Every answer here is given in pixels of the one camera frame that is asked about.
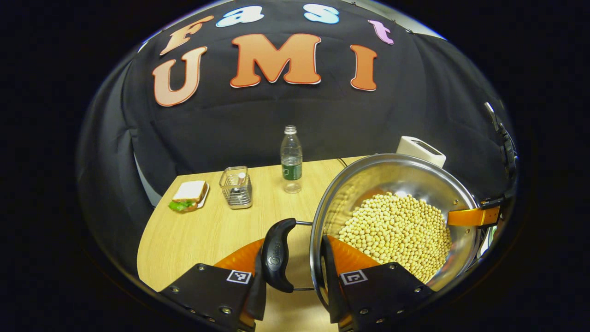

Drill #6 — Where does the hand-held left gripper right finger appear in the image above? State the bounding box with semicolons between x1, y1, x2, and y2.
321;234;435;332

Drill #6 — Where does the white toaster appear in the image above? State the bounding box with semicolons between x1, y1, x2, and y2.
396;136;447;169

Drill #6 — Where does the metal wire utensil holder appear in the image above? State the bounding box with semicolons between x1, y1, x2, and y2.
219;166;253;210

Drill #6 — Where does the steel pot with soybeans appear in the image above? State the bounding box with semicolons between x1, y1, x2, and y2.
261;154;482;312

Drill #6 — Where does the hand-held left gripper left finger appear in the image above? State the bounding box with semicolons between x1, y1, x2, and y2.
159;238;268;332

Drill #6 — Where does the clear plastic water bottle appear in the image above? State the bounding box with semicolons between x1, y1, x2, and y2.
280;125;303;194

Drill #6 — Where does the sandwich on white plate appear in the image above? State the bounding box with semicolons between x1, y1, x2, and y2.
168;180;210;213

